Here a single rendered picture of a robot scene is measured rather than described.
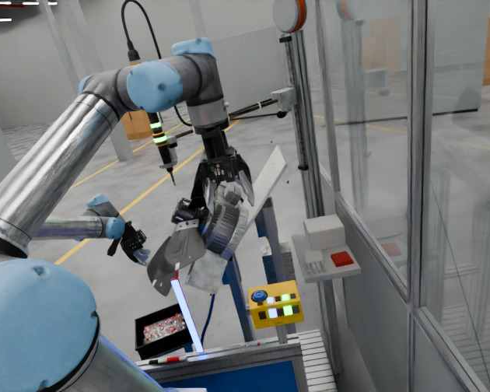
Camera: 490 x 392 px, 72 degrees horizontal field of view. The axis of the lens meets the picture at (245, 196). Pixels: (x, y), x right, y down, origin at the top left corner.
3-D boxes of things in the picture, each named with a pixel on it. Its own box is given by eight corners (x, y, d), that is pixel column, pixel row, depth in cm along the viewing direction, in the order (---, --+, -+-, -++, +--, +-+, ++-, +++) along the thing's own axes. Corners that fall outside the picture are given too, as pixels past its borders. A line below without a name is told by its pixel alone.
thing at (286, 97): (289, 103, 159) (286, 85, 155) (299, 103, 154) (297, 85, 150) (273, 110, 154) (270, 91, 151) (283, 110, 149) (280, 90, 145)
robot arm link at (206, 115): (188, 102, 69) (227, 93, 69) (194, 124, 71) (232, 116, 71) (183, 109, 62) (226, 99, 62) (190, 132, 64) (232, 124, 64)
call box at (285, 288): (299, 302, 116) (295, 278, 112) (304, 324, 107) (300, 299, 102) (253, 310, 117) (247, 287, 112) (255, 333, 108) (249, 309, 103)
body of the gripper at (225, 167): (205, 190, 68) (189, 133, 63) (208, 175, 76) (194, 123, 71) (242, 183, 68) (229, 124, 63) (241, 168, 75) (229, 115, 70)
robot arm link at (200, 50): (158, 47, 59) (185, 42, 66) (176, 109, 64) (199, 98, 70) (194, 38, 56) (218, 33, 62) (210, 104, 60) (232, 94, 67)
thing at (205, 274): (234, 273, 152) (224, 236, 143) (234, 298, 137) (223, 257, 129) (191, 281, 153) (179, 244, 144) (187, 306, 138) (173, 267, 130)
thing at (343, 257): (347, 253, 152) (347, 250, 151) (354, 264, 145) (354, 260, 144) (330, 257, 152) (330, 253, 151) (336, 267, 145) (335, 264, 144)
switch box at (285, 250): (294, 274, 183) (288, 240, 174) (297, 285, 175) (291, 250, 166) (267, 279, 184) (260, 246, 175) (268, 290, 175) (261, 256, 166)
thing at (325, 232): (337, 228, 172) (334, 209, 167) (346, 245, 157) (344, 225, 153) (303, 234, 173) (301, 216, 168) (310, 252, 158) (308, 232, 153)
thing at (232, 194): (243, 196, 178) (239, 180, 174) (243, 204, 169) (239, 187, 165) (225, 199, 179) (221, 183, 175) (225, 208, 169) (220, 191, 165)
